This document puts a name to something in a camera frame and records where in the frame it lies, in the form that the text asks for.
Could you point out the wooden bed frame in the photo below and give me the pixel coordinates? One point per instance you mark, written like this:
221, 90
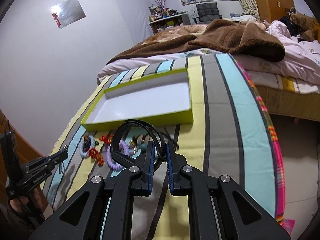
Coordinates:
281, 102

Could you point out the black headband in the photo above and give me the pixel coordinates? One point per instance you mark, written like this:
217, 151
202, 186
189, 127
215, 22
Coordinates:
125, 160

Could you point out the silver wall poster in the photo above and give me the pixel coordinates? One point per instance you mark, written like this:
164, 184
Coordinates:
67, 12

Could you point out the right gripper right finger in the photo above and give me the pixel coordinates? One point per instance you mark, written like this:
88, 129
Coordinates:
219, 208

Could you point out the black cord teal pendant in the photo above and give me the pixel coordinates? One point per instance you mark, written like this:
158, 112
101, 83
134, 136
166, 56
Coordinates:
140, 142

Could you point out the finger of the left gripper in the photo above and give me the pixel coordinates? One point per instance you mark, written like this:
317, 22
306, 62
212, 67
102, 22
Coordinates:
49, 161

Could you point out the brown teddy bear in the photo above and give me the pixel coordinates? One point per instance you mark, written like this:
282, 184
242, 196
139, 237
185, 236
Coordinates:
309, 26

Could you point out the black office chair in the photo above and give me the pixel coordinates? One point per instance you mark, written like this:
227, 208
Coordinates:
207, 12

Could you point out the lime green shallow box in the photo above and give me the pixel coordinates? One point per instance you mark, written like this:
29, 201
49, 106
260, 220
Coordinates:
161, 99

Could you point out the cluttered desk shelf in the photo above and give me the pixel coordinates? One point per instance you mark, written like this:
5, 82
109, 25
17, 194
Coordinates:
161, 19

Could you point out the striped bed sheet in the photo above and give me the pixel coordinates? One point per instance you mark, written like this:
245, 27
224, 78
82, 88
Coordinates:
231, 134

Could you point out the brown fleece blanket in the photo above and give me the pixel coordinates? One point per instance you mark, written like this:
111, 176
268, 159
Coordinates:
246, 38

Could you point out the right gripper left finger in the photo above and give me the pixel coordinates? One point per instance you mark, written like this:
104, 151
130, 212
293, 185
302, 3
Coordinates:
102, 208

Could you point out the person's left hand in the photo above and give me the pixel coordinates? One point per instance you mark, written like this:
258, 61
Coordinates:
18, 203

